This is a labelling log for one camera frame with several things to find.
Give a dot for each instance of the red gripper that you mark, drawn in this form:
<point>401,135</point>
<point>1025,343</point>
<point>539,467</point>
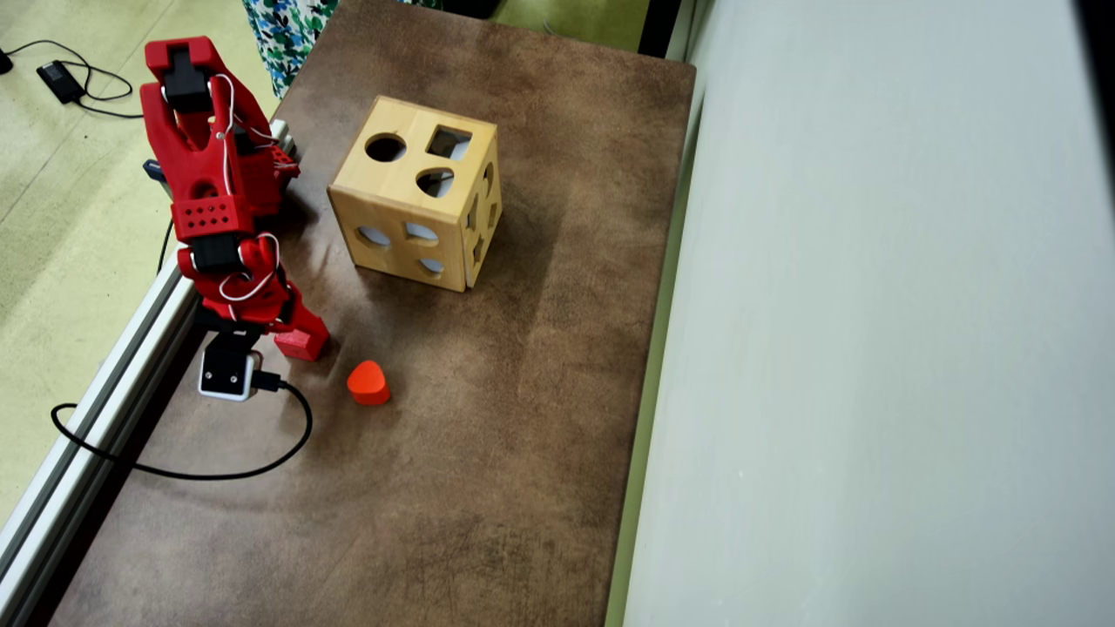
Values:
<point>280,320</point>

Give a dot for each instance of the red wooden cube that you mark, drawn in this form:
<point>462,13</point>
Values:
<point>300,348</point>

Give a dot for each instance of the red robot arm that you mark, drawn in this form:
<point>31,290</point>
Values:
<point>196,165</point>

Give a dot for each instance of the wooden shape sorter box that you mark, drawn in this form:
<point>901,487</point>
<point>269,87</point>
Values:
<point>366,183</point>

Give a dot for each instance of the orange heart-shaped block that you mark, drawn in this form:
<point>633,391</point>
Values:
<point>368,383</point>

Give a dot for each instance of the blue table clamp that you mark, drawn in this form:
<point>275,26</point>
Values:
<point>152,168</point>

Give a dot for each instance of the floral patterned cloth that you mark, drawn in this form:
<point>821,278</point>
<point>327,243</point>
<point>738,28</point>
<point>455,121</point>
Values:
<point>292,35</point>

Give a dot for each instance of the black power adapter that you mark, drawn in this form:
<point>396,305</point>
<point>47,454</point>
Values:
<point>59,80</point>

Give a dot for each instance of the dark object on floor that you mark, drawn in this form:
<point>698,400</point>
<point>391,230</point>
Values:
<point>470,7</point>

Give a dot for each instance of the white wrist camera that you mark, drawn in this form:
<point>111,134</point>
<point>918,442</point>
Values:
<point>228,374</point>

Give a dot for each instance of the aluminium profile rail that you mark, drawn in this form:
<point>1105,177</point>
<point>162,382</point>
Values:
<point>39,531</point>

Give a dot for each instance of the black vertical post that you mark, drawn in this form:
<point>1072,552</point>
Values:
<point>659,26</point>

